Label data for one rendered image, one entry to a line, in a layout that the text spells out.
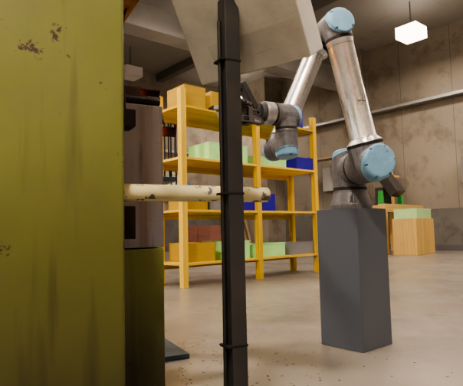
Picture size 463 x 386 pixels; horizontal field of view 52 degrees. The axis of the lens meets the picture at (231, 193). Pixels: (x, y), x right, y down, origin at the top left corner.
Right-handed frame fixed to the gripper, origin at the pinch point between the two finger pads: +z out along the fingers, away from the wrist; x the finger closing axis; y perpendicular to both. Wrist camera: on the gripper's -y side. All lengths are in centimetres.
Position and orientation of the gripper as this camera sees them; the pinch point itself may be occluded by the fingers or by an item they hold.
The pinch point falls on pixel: (215, 102)
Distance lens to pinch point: 182.4
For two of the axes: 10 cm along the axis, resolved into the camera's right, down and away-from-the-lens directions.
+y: 0.2, 10.0, -0.8
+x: -4.7, 0.8, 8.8
